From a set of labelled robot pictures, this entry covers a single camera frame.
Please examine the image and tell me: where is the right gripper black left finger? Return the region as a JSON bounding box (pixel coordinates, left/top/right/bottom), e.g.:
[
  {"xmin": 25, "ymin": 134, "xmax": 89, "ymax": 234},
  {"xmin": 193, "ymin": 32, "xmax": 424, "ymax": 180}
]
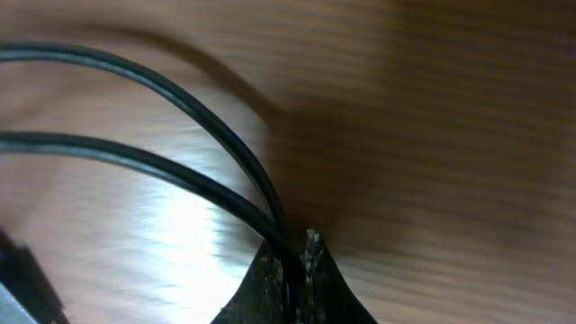
[{"xmin": 211, "ymin": 242, "xmax": 288, "ymax": 324}]

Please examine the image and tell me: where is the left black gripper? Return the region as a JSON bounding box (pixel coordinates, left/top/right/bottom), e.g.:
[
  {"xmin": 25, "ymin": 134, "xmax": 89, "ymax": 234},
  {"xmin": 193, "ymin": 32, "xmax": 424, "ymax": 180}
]
[{"xmin": 1, "ymin": 231, "xmax": 69, "ymax": 324}]

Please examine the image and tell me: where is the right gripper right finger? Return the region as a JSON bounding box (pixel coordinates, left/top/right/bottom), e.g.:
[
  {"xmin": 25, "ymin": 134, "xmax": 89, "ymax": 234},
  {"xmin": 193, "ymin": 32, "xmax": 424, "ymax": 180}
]
[{"xmin": 301, "ymin": 229, "xmax": 377, "ymax": 324}]

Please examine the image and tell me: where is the black usb cable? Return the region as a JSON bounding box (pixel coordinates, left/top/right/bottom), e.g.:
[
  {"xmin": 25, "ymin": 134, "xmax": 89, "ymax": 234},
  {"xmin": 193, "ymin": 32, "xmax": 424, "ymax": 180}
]
[{"xmin": 0, "ymin": 41, "xmax": 307, "ymax": 324}]

